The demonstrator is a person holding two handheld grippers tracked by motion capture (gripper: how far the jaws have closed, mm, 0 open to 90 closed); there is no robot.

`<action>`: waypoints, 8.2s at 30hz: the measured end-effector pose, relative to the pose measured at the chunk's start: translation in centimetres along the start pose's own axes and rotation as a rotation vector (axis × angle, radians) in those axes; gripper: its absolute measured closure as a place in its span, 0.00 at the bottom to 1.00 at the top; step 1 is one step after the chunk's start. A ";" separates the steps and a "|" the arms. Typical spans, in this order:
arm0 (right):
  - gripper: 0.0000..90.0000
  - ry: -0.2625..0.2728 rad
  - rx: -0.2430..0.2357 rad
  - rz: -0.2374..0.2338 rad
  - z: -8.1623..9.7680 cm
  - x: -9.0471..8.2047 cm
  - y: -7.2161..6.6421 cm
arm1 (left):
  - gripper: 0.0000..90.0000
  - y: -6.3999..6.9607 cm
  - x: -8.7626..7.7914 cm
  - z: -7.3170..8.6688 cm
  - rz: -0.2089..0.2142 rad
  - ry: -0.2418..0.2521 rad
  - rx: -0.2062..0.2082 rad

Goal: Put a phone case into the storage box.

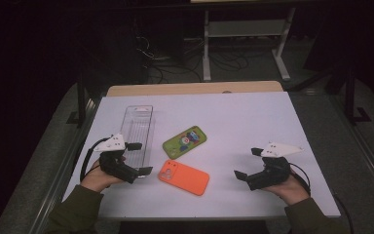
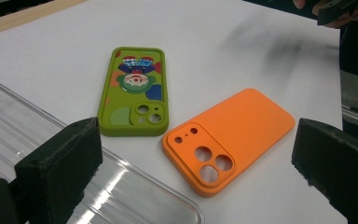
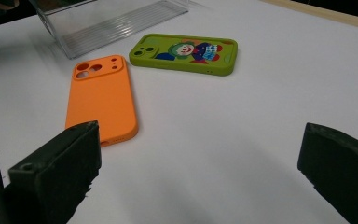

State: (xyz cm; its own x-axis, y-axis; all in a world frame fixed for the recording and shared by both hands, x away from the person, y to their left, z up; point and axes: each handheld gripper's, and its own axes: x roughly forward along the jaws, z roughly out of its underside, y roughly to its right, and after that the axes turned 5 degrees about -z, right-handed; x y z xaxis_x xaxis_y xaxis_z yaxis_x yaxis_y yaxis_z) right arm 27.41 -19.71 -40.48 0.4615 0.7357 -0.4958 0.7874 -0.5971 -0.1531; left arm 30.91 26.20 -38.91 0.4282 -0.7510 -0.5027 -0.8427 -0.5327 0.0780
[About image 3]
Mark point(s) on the white table mat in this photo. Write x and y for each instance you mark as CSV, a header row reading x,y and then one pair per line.
x,y
230,124

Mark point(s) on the clear acrylic rack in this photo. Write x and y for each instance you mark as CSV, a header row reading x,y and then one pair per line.
x,y
105,28

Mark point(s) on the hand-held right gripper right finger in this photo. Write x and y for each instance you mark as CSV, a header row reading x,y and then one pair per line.
x,y
341,168

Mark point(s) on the wooden table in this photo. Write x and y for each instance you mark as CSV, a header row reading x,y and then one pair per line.
x,y
323,14

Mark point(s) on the orange phone case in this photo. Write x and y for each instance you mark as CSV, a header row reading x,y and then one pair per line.
x,y
102,99

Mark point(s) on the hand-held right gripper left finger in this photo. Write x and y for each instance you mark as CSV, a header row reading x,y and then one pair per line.
x,y
56,168

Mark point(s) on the green cartoon phone case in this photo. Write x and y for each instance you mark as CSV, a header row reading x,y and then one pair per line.
x,y
223,60

